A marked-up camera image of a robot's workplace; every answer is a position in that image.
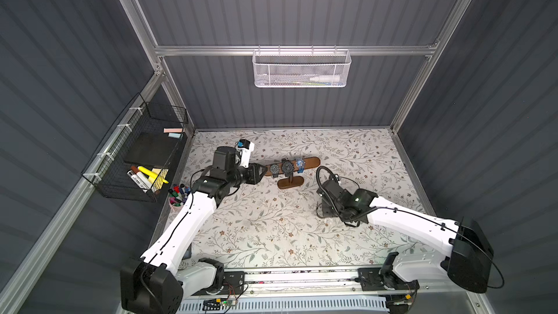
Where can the white wire mesh basket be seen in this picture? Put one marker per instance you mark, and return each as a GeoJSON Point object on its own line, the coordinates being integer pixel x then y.
{"type": "Point", "coordinates": [292, 68]}

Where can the black notebook in basket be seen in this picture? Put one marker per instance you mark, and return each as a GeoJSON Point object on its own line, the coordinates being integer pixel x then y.
{"type": "Point", "coordinates": [151, 150]}

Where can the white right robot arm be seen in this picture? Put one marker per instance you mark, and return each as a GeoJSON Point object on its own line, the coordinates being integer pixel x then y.
{"type": "Point", "coordinates": [460, 251]}

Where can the black wire wall basket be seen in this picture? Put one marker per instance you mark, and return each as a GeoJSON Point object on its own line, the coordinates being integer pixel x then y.
{"type": "Point", "coordinates": [106, 171]}

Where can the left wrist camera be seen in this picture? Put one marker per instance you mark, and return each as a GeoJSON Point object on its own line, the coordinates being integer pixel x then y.
{"type": "Point", "coordinates": [245, 148]}

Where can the yellow highlighter marker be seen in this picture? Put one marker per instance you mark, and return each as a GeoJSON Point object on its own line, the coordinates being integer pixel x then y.
{"type": "Point", "coordinates": [155, 176]}

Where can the blue white wrist watch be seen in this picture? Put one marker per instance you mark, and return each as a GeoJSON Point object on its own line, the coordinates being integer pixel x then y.
{"type": "Point", "coordinates": [300, 165]}

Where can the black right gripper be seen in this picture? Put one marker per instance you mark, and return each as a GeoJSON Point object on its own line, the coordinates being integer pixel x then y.
{"type": "Point", "coordinates": [328, 198]}

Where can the pink cup with markers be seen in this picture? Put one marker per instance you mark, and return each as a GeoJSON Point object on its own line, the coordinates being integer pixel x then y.
{"type": "Point", "coordinates": [178, 197]}

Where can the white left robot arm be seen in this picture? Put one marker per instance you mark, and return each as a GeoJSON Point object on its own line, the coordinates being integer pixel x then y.
{"type": "Point", "coordinates": [208, 192]}

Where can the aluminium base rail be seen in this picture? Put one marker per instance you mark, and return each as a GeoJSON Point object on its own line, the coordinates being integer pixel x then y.
{"type": "Point", "coordinates": [301, 281]}

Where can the wooden T-bar watch stand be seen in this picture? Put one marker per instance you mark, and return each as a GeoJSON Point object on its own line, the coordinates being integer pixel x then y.
{"type": "Point", "coordinates": [296, 181]}

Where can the white tube in basket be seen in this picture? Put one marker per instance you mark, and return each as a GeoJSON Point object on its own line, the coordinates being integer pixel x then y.
{"type": "Point", "coordinates": [332, 79]}

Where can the white marker in basket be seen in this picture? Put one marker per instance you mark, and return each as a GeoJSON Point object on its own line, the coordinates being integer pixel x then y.
{"type": "Point", "coordinates": [137, 181]}

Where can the black chunky wrist watch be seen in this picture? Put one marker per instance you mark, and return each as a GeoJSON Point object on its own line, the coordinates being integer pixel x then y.
{"type": "Point", "coordinates": [287, 168]}

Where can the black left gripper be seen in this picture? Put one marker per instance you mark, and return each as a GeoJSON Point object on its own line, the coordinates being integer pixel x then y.
{"type": "Point", "coordinates": [256, 173]}

